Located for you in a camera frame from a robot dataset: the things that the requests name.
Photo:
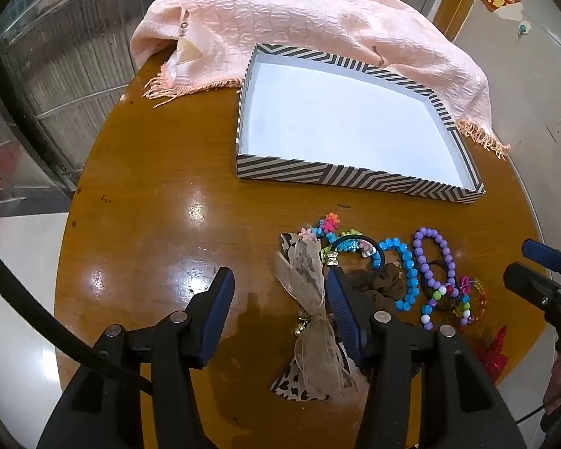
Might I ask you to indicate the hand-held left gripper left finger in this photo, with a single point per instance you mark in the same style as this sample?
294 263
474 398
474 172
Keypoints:
217 311

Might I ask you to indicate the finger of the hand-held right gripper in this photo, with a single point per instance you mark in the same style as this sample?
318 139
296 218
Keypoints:
541 251
530 285

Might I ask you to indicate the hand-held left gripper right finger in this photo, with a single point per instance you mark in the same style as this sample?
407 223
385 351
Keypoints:
343 311

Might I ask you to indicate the leopard lace bow hair clip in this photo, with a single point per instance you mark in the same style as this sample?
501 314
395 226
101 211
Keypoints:
308 285

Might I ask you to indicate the brown scrunchie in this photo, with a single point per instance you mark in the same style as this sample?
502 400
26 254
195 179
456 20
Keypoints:
388 286

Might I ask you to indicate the striped cardboard box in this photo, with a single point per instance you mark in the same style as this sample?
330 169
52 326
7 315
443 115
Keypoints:
346 112

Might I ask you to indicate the red hair clip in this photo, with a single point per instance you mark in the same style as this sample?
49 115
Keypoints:
491 358

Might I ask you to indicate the grey metal gate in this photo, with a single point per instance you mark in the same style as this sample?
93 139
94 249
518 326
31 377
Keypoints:
65 56

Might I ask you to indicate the pink fringed scarf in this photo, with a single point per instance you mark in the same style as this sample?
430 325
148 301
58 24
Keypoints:
308 14

